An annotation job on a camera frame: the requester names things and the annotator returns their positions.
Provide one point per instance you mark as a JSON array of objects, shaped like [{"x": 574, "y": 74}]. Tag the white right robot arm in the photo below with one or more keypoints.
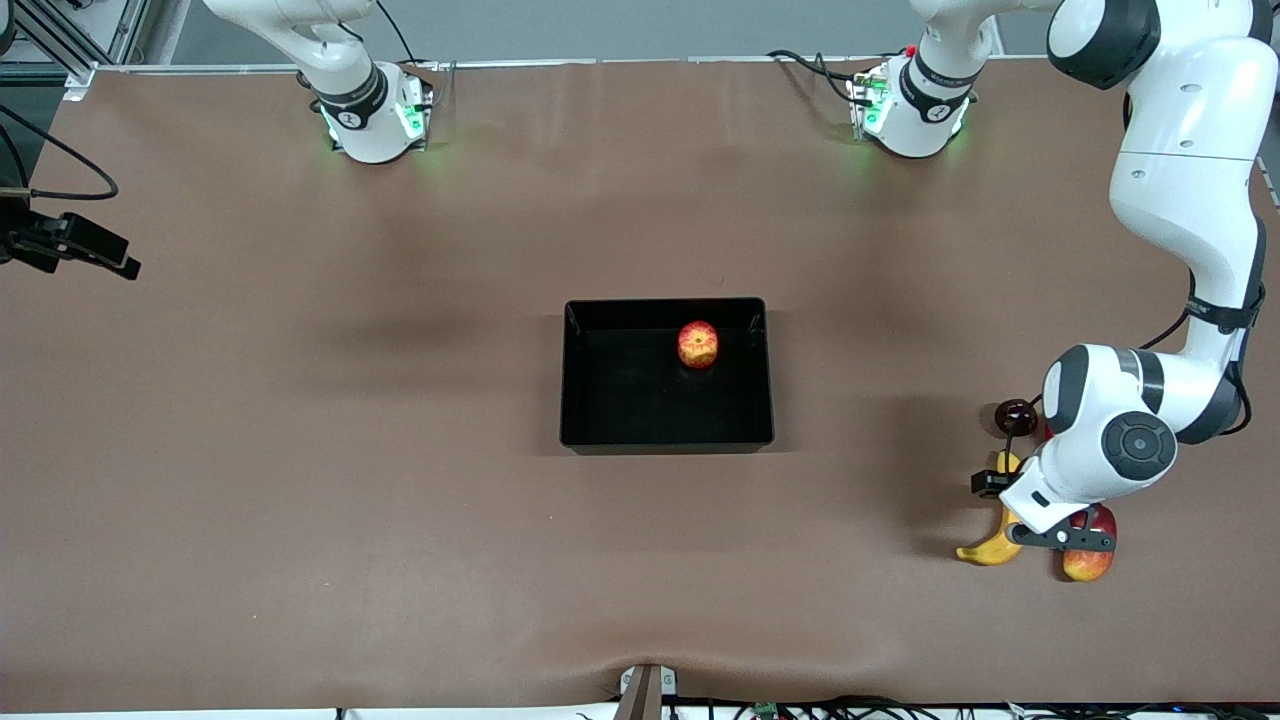
[{"x": 360, "y": 110}]

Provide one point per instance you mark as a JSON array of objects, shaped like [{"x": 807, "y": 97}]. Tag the dark purple plum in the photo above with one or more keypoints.
[{"x": 1015, "y": 415}]

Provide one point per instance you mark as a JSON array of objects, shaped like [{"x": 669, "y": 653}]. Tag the brown table edge clamp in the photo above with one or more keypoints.
[{"x": 645, "y": 695}]

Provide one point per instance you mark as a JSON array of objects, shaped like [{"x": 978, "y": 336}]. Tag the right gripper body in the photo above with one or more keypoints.
[{"x": 30, "y": 240}]

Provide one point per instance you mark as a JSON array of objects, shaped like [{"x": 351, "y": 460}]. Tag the black plastic box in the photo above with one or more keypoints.
[{"x": 640, "y": 410}]

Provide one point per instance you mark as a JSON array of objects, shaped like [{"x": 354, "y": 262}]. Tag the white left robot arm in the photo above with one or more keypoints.
[{"x": 1190, "y": 200}]

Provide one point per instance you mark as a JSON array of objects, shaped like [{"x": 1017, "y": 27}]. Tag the yellow banana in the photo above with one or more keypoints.
[{"x": 990, "y": 550}]

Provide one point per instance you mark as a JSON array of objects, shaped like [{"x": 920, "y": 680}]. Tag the red yellow mango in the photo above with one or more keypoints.
[{"x": 1088, "y": 567}]

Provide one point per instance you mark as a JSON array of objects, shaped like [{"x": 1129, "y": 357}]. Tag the red yellow striped apple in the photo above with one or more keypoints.
[{"x": 698, "y": 345}]

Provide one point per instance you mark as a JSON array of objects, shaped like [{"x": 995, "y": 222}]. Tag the brown table mat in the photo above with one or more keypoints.
[{"x": 200, "y": 550}]

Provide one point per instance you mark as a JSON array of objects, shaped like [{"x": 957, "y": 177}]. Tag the aluminium frame profile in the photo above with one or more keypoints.
[{"x": 60, "y": 40}]

